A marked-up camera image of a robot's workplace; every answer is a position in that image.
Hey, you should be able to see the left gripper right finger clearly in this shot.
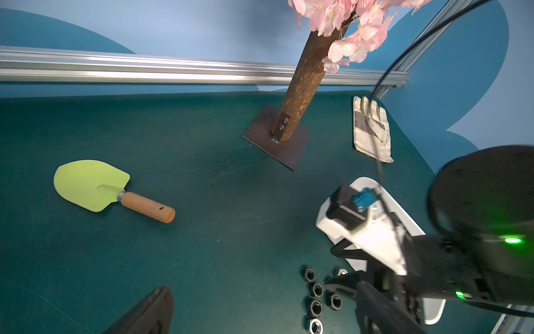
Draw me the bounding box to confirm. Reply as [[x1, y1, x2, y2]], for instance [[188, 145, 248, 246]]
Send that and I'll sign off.
[[355, 281, 425, 334]]

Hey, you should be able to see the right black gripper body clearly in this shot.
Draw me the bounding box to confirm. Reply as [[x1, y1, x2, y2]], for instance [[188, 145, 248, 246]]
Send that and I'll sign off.
[[325, 239, 421, 317]]

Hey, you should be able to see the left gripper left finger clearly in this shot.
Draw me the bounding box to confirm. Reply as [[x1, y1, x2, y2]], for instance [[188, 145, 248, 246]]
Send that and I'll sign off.
[[104, 286, 175, 334]]

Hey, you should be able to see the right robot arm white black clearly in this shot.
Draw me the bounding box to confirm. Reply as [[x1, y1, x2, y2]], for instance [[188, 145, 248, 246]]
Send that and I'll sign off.
[[317, 145, 533, 313]]

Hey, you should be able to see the white storage box tray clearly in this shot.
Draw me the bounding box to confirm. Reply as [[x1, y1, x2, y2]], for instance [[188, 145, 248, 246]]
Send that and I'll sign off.
[[323, 176, 446, 326]]

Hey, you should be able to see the steel nut on table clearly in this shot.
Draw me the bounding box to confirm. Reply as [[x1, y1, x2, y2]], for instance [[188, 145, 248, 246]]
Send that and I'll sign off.
[[327, 293, 343, 311], [307, 299, 323, 319], [309, 283, 324, 299]]

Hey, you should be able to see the steel nut pile right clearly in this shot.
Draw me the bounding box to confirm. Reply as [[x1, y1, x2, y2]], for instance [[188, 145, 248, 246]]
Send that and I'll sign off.
[[302, 267, 316, 283]]

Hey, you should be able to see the grey work glove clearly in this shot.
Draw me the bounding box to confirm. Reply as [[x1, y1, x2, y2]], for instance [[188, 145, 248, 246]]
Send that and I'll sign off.
[[353, 97, 394, 164]]

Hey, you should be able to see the pink cherry blossom tree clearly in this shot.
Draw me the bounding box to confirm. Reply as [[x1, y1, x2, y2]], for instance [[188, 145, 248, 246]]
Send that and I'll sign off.
[[243, 1, 426, 170]]

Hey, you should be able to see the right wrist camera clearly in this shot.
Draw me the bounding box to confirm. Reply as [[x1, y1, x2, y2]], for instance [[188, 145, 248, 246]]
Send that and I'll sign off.
[[316, 183, 407, 276]]

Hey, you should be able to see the green toy shovel wooden handle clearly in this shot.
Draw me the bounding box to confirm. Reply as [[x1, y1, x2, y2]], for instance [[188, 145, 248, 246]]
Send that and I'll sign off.
[[54, 159, 175, 224]]

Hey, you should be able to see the aluminium frame right post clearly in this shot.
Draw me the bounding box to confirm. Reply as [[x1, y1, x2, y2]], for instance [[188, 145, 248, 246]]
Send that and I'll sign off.
[[373, 0, 474, 100]]

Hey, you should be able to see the aluminium frame back bar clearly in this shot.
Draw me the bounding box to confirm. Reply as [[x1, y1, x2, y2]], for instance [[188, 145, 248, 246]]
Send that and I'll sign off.
[[0, 45, 410, 88]]

